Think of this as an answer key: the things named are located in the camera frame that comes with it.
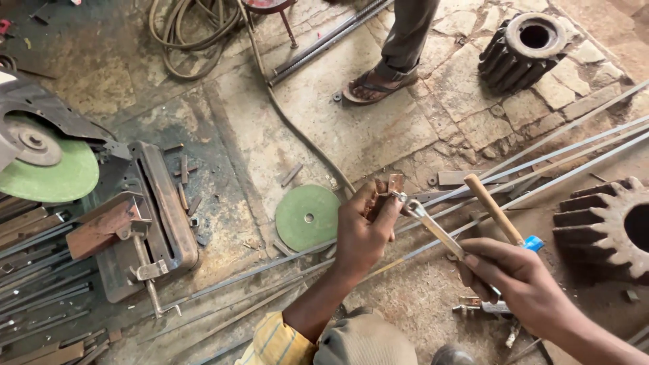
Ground thin grey steel rod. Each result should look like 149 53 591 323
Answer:
136 131 649 346

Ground bundle of ribbed steel bars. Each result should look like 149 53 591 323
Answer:
268 0 395 88

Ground wooden handle stick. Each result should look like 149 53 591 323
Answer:
463 173 526 247

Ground small metal clamp tool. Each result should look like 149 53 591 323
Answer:
452 296 514 319

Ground person's left hand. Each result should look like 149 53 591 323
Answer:
332 180 406 278

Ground short flat metal offcut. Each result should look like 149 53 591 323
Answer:
281 162 304 188

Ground thin bluish steel rod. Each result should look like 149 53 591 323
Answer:
147 116 649 316

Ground brown rusty gear wheel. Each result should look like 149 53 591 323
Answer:
552 176 649 286

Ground person's right hand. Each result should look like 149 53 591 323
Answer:
456 238 575 336

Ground thin pale steel rod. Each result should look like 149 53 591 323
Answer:
477 78 649 181

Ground coiled tan hose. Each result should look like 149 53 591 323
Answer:
148 0 245 82

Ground rusty metal chop saw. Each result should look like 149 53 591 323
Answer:
0 68 201 319

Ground person's dark shoe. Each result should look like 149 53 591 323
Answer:
431 344 478 365

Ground rusty metal hinge piece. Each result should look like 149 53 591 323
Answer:
372 174 406 214

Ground person's yellow striped sleeve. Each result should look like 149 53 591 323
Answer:
235 311 319 365

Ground person's grey trousers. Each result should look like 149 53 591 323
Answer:
313 306 419 365

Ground pile of steel bars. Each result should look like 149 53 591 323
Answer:
0 195 123 365

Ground small green cutting disc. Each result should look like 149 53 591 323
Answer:
275 184 342 254

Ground dark rusty gear wheel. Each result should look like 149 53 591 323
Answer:
478 12 569 95

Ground large green cutting disc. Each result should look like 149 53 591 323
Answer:
0 136 100 204

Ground brown sandal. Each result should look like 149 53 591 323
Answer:
342 63 420 106

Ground long tan hose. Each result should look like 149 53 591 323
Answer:
235 0 357 196

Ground red metal stool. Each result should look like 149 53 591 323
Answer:
241 0 301 50

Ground long steel hand tool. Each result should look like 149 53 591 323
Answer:
390 192 504 301

